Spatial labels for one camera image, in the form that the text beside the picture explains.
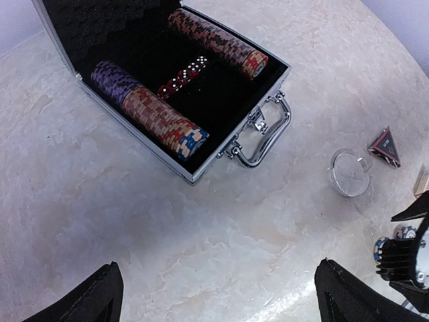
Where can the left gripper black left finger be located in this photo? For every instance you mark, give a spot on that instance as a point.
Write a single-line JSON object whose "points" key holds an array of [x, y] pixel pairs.
{"points": [[98, 298]]}

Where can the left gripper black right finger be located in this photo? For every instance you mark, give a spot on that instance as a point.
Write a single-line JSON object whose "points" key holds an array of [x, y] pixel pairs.
{"points": [[343, 297]]}

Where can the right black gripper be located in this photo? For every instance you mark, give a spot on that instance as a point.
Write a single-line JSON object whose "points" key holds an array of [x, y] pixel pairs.
{"points": [[416, 291]]}

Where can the blue white poker chip stack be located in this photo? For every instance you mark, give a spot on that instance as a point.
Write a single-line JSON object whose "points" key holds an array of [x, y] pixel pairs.
{"points": [[384, 244]]}

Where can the aluminium poker chip case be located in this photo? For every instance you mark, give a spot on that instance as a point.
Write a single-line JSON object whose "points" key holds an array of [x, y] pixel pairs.
{"points": [[186, 86]]}

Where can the red playing card deck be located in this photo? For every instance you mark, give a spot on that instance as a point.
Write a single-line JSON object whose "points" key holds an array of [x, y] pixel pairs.
{"points": [[421, 185]]}

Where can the black pink triangular button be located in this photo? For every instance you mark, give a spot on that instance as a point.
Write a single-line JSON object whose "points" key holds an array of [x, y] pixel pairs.
{"points": [[384, 147]]}

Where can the clear round dealer button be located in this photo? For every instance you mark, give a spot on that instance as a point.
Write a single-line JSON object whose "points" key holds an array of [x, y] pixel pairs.
{"points": [[349, 172]]}

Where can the chip row in case front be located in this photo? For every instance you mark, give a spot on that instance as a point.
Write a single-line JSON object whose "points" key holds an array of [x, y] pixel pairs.
{"points": [[174, 131]]}

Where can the chip row in case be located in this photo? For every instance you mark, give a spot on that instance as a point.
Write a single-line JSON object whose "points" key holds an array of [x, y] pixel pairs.
{"points": [[174, 131], [225, 45]]}

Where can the chip row in case back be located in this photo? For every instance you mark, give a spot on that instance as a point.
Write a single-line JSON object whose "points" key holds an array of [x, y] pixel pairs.
{"points": [[225, 45]]}

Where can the black dice row in case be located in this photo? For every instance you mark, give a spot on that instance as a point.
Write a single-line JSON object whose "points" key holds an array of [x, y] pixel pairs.
{"points": [[183, 77]]}

